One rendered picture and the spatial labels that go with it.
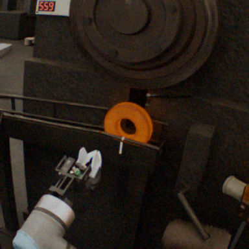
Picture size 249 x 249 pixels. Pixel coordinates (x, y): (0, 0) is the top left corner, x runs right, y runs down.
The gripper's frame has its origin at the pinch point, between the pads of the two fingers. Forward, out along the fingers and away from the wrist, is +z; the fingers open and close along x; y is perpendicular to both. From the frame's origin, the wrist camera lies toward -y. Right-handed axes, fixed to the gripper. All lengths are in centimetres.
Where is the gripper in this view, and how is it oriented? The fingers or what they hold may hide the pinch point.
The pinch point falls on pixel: (95, 156)
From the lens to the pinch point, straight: 92.2
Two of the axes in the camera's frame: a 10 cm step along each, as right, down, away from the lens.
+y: -0.1, -7.6, -6.6
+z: 3.9, -6.1, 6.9
